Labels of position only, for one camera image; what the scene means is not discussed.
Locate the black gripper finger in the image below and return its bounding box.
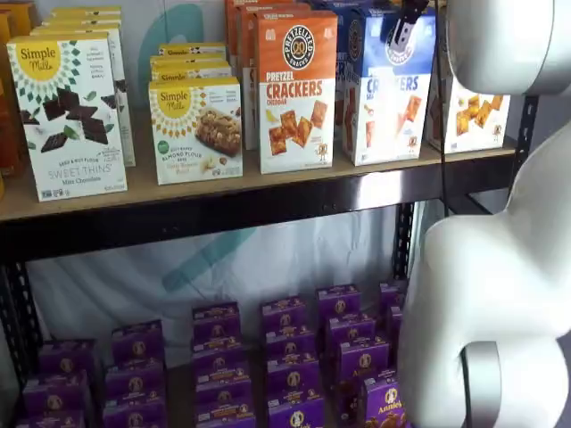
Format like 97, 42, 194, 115
391, 0, 429, 48

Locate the blue white pretzel crackers box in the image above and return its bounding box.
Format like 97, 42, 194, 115
307, 0, 393, 127
341, 5, 437, 168

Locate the yellow white pretzel crackers box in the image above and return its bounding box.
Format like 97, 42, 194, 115
425, 75, 512, 155

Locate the orange pretzel crackers box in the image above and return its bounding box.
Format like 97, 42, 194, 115
224, 0, 295, 59
253, 9, 339, 176
239, 2, 313, 152

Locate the Simple Mills almond bars box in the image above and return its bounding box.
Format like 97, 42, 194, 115
149, 54, 233, 84
147, 76, 244, 186
158, 42, 228, 58

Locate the purple Annie's snack box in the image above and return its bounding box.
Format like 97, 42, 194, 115
336, 340, 390, 381
316, 284, 362, 323
37, 339, 98, 381
16, 409, 87, 428
192, 302, 242, 342
326, 313, 377, 354
104, 359, 167, 402
194, 366, 252, 405
191, 337, 246, 372
260, 295, 310, 333
196, 399, 256, 428
266, 355, 321, 399
337, 376, 408, 428
264, 328, 318, 363
268, 395, 326, 428
111, 319, 166, 363
103, 398, 168, 428
378, 281, 406, 314
22, 373, 91, 416
386, 303, 405, 336

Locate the wooden shelf board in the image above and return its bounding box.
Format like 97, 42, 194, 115
0, 131, 517, 223

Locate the black metal wood shelf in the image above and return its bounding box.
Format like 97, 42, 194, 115
26, 0, 443, 358

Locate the dark orange snack box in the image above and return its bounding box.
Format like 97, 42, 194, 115
0, 11, 29, 179
7, 0, 38, 38

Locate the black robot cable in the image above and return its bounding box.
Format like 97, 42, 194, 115
434, 0, 452, 218

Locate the black metal shelf frame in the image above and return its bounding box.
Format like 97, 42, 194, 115
0, 93, 540, 428

